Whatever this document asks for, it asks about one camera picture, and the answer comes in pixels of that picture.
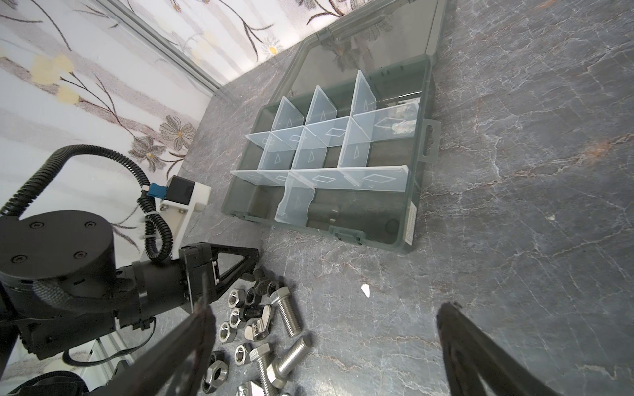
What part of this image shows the silver hex bolt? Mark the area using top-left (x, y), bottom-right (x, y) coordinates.
top-left (266, 335), bottom-right (312, 389)
top-left (249, 343), bottom-right (278, 396)
top-left (272, 286), bottom-right (302, 338)

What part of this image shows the large silver hex nut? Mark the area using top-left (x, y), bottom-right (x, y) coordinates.
top-left (201, 361), bottom-right (229, 394)

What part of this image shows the green plastic organizer box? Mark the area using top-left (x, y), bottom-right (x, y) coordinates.
top-left (222, 1), bottom-right (447, 254)

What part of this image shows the black corrugated cable hose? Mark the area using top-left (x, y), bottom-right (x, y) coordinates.
top-left (0, 144), bottom-right (174, 263)

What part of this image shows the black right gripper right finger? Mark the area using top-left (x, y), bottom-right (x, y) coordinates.
top-left (437, 302), bottom-right (557, 395)

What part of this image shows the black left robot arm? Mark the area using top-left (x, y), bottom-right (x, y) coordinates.
top-left (1, 211), bottom-right (259, 358)

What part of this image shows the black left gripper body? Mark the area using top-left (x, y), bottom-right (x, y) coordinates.
top-left (179, 243), bottom-right (220, 310)

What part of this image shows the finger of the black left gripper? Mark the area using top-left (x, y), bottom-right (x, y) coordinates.
top-left (210, 244), bottom-right (259, 300)

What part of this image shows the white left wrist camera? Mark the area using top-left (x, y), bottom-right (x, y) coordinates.
top-left (142, 176), bottom-right (211, 260)

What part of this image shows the black hex nut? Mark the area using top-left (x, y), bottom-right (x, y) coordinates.
top-left (245, 288), bottom-right (261, 306)

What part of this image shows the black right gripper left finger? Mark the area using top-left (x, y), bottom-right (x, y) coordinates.
top-left (91, 301), bottom-right (216, 395)

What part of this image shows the black hex bolt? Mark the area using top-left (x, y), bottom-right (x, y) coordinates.
top-left (239, 305), bottom-right (264, 322)
top-left (254, 279), bottom-right (285, 297)

